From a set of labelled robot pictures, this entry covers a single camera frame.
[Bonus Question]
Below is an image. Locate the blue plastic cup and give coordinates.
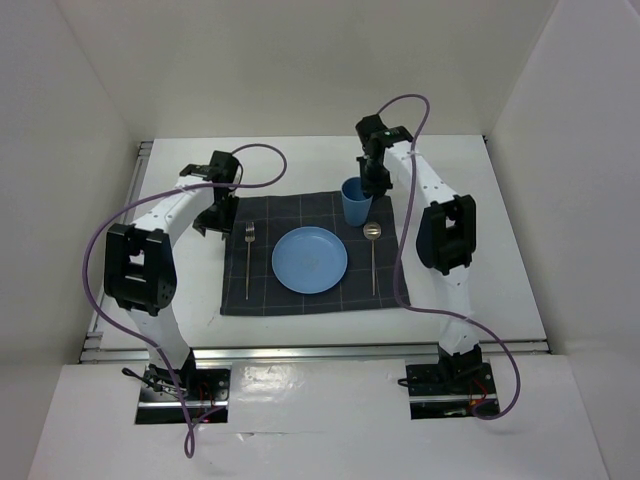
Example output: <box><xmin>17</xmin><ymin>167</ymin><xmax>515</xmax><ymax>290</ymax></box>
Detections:
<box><xmin>341</xmin><ymin>177</ymin><xmax>372</xmax><ymax>227</ymax></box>

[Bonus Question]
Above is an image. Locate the silver metal fork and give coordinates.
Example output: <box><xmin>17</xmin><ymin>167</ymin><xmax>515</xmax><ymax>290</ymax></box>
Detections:
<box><xmin>244</xmin><ymin>221</ymin><xmax>256</xmax><ymax>300</ymax></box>

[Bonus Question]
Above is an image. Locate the silver metal spoon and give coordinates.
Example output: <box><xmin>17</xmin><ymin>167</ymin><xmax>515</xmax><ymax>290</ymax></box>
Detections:
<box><xmin>363</xmin><ymin>222</ymin><xmax>382</xmax><ymax>295</ymax></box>

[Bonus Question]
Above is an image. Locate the dark grey checked cloth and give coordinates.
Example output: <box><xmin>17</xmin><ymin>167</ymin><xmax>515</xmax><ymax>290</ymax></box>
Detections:
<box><xmin>220</xmin><ymin>191</ymin><xmax>398</xmax><ymax>317</ymax></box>

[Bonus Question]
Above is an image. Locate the blue plastic plate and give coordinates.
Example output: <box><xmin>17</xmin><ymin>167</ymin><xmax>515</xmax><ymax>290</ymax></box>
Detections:
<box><xmin>271</xmin><ymin>226</ymin><xmax>348</xmax><ymax>295</ymax></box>

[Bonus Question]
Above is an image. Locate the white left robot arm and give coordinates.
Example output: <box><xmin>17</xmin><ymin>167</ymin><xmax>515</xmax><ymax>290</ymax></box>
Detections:
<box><xmin>104</xmin><ymin>151</ymin><xmax>243</xmax><ymax>399</ymax></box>

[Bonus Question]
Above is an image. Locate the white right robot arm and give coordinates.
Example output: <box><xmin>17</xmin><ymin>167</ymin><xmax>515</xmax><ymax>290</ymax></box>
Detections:
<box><xmin>356</xmin><ymin>114</ymin><xmax>477</xmax><ymax>318</ymax></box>

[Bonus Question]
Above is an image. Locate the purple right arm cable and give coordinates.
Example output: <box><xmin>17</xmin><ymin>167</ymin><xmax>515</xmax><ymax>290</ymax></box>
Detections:
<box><xmin>376</xmin><ymin>93</ymin><xmax>524</xmax><ymax>421</ymax></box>

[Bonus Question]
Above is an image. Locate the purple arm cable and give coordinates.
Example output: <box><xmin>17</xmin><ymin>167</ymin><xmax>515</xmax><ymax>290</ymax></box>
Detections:
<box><xmin>81</xmin><ymin>144</ymin><xmax>289</xmax><ymax>459</ymax></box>
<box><xmin>376</xmin><ymin>93</ymin><xmax>524</xmax><ymax>421</ymax></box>

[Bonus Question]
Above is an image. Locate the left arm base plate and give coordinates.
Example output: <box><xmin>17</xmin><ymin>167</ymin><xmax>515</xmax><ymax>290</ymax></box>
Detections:
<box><xmin>122</xmin><ymin>366</ymin><xmax>231</xmax><ymax>425</ymax></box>

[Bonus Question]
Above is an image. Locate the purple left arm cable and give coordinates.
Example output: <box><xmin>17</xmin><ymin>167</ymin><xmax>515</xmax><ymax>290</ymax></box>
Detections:
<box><xmin>81</xmin><ymin>144</ymin><xmax>289</xmax><ymax>459</ymax></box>

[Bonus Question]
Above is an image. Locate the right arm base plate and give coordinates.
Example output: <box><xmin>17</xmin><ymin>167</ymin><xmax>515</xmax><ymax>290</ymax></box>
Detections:
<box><xmin>397</xmin><ymin>362</ymin><xmax>500</xmax><ymax>420</ymax></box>

